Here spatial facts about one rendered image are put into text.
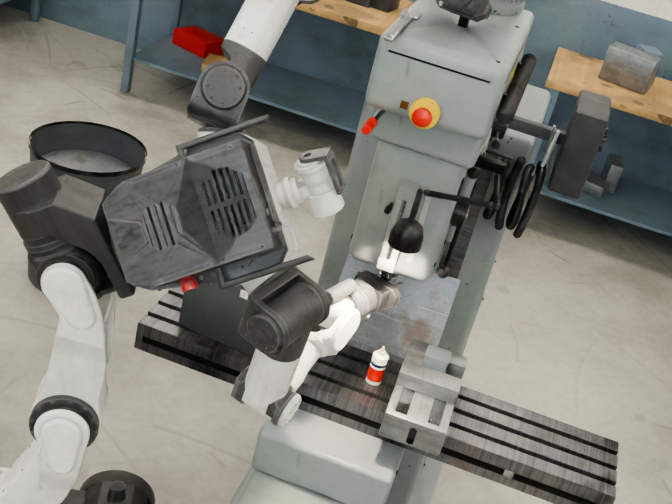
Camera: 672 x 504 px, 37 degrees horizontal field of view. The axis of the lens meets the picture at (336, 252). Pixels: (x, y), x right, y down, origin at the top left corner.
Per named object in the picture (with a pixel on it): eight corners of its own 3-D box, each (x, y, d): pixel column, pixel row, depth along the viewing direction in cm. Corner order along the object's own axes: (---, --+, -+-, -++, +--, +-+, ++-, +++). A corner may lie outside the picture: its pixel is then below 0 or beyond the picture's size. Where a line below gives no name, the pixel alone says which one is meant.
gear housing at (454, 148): (473, 172, 214) (487, 129, 210) (364, 137, 218) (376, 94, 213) (495, 124, 243) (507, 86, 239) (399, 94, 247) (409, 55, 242)
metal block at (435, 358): (441, 382, 250) (448, 363, 247) (418, 374, 250) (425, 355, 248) (445, 371, 254) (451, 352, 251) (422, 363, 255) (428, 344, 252)
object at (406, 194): (392, 273, 229) (416, 191, 219) (375, 267, 230) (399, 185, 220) (396, 266, 232) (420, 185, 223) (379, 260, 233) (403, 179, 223)
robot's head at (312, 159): (303, 204, 194) (339, 198, 191) (287, 165, 190) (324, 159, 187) (312, 187, 199) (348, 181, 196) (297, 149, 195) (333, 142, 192)
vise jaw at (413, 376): (454, 405, 244) (459, 392, 243) (395, 384, 246) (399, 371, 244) (458, 391, 250) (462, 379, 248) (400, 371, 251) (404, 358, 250)
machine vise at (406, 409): (438, 456, 237) (451, 420, 232) (377, 435, 239) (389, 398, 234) (460, 377, 268) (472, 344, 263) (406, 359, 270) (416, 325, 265)
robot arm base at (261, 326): (260, 369, 191) (291, 344, 183) (219, 314, 192) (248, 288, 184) (308, 333, 202) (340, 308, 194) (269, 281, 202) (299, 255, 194)
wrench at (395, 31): (397, 44, 192) (398, 40, 191) (377, 38, 192) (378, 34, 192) (420, 16, 213) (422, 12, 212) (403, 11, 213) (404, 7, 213)
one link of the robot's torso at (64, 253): (18, 262, 189) (76, 243, 188) (33, 228, 201) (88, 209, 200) (50, 317, 196) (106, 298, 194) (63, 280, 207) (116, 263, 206)
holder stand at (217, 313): (253, 358, 254) (268, 291, 245) (177, 324, 260) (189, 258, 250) (273, 336, 265) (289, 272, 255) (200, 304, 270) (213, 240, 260)
